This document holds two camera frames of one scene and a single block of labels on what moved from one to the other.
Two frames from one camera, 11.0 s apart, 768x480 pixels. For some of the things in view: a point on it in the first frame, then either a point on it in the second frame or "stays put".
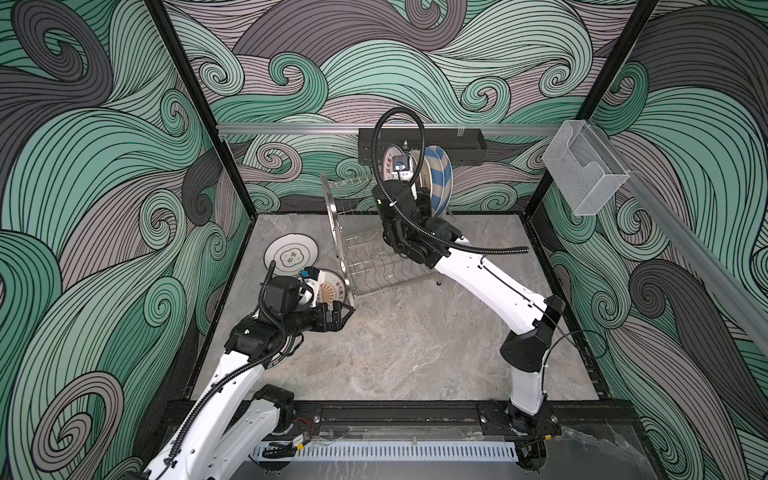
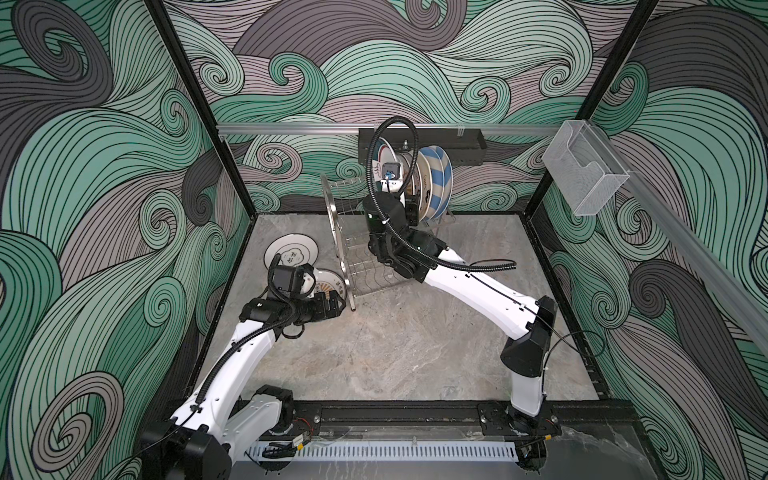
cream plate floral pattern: (424, 179) stays put
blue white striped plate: (441, 179) stays put
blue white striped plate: (445, 181) stays put
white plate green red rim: (291, 345) → (383, 153)
